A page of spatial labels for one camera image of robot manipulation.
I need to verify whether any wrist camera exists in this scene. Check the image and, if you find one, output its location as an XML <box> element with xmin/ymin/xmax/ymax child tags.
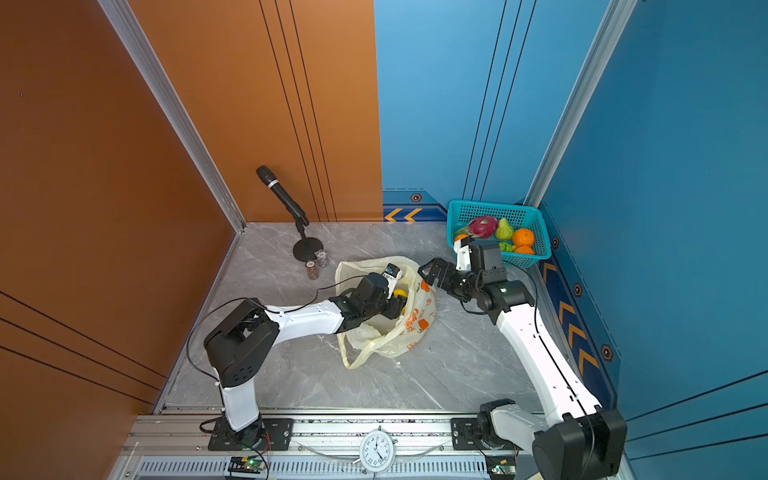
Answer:
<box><xmin>453</xmin><ymin>236</ymin><xmax>473</xmax><ymax>272</ymax></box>
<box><xmin>382</xmin><ymin>263</ymin><xmax>403</xmax><ymax>285</ymax></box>

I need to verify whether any brown small jar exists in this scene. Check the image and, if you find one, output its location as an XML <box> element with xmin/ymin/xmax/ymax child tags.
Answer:
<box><xmin>305</xmin><ymin>260</ymin><xmax>320</xmax><ymax>280</ymax></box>

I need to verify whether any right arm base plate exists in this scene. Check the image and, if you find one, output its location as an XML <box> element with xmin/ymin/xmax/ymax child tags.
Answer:
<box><xmin>450</xmin><ymin>417</ymin><xmax>493</xmax><ymax>451</ymax></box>

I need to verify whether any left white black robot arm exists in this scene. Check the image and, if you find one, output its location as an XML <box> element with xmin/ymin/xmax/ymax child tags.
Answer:
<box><xmin>203</xmin><ymin>265</ymin><xmax>407</xmax><ymax>434</ymax></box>

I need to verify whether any black microphone on stand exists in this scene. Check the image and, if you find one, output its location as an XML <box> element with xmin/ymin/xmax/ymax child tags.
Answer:
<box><xmin>256</xmin><ymin>166</ymin><xmax>324</xmax><ymax>262</ymax></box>

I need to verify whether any red orange fruit piece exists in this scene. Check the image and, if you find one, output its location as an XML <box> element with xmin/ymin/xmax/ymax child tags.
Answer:
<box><xmin>514</xmin><ymin>245</ymin><xmax>536</xmax><ymax>255</ymax></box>

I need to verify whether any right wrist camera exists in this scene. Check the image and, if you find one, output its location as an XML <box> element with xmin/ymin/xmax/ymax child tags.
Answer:
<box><xmin>453</xmin><ymin>236</ymin><xmax>473</xmax><ymax>272</ymax></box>

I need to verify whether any circuit board right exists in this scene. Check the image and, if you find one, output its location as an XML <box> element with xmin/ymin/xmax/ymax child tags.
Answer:
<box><xmin>485</xmin><ymin>456</ymin><xmax>517</xmax><ymax>480</ymax></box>

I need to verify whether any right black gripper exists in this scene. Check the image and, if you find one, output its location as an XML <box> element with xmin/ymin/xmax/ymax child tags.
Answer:
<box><xmin>417</xmin><ymin>257</ymin><xmax>483</xmax><ymax>300</ymax></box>

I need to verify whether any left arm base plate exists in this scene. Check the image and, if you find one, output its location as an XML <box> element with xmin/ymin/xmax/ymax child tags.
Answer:
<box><xmin>200</xmin><ymin>416</ymin><xmax>294</xmax><ymax>453</ymax></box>

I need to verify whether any pink dragon fruit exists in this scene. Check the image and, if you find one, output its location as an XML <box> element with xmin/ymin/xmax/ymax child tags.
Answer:
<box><xmin>454</xmin><ymin>216</ymin><xmax>498</xmax><ymax>239</ymax></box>

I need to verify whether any teal plastic basket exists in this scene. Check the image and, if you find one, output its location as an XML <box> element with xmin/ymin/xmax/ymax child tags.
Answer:
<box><xmin>446</xmin><ymin>200</ymin><xmax>551</xmax><ymax>269</ymax></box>

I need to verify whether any clear small jar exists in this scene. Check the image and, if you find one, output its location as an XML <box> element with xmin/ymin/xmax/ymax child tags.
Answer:
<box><xmin>316</xmin><ymin>250</ymin><xmax>329</xmax><ymax>268</ymax></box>

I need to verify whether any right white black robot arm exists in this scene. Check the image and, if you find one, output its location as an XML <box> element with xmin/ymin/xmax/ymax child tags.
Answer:
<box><xmin>418</xmin><ymin>239</ymin><xmax>627</xmax><ymax>479</ymax></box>

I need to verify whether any white analog clock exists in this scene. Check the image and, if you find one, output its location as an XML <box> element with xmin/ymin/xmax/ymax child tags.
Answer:
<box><xmin>359</xmin><ymin>430</ymin><xmax>396</xmax><ymax>473</ymax></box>

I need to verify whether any green pear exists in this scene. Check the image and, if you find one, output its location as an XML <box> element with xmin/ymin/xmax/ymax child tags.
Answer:
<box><xmin>495</xmin><ymin>218</ymin><xmax>515</xmax><ymax>241</ymax></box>

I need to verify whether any aluminium front rail frame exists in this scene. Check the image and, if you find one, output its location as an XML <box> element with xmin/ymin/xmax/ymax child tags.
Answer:
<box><xmin>107</xmin><ymin>410</ymin><xmax>637</xmax><ymax>480</ymax></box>

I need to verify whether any green circuit board left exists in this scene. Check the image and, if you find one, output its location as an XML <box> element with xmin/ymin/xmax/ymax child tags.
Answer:
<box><xmin>227</xmin><ymin>456</ymin><xmax>269</xmax><ymax>479</ymax></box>

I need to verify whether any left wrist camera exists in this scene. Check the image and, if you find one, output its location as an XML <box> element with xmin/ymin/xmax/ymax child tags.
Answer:
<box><xmin>382</xmin><ymin>263</ymin><xmax>403</xmax><ymax>285</ymax></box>

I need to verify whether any yellowish printed plastic bag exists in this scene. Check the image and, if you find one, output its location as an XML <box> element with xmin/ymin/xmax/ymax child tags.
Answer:
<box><xmin>334</xmin><ymin>256</ymin><xmax>438</xmax><ymax>370</ymax></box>

